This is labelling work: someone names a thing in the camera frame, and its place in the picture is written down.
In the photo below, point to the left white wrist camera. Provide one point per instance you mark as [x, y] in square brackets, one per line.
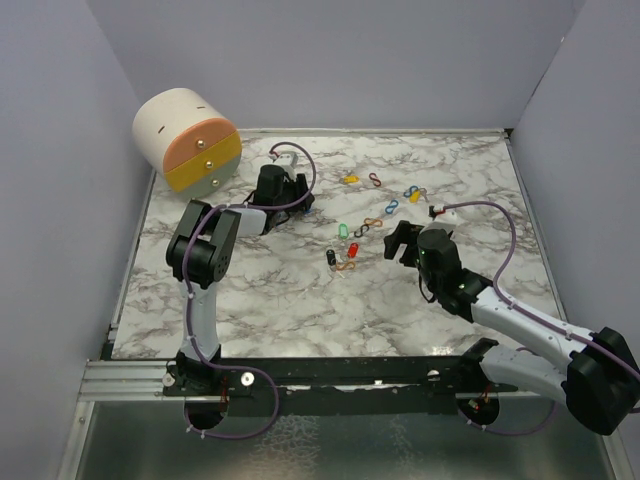
[288, 162]

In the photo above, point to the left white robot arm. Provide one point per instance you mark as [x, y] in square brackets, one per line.
[200, 250]

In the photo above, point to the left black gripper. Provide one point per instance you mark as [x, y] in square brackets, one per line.
[297, 185]

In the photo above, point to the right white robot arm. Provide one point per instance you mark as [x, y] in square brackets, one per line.
[593, 374]

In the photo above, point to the black S carabiner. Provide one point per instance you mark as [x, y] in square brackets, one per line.
[361, 230]

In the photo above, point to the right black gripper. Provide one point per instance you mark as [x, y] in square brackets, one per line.
[405, 233]

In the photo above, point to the orange s carabiner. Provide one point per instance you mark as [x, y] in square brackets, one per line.
[376, 222]
[350, 265]

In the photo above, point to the round pastel drawer cabinet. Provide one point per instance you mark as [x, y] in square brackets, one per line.
[192, 146]

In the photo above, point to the green tag key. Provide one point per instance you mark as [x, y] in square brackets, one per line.
[343, 231]

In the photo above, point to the black tag key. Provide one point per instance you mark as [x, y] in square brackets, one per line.
[331, 257]

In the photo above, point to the dark red S carabiner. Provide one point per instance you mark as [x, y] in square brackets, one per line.
[375, 179]

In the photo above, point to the orange S carabiner lower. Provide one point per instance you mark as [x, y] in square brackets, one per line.
[350, 265]

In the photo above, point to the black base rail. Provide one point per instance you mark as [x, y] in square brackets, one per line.
[331, 386]

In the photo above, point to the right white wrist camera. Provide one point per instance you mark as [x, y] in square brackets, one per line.
[442, 219]

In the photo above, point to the orange S carabiner centre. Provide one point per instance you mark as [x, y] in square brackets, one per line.
[376, 222]

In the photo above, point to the blue S carabiner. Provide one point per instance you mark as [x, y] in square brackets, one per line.
[410, 191]
[391, 207]

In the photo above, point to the red tag key centre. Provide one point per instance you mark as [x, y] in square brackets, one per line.
[352, 250]

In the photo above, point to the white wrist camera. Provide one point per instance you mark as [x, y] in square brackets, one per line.
[288, 162]
[442, 219]

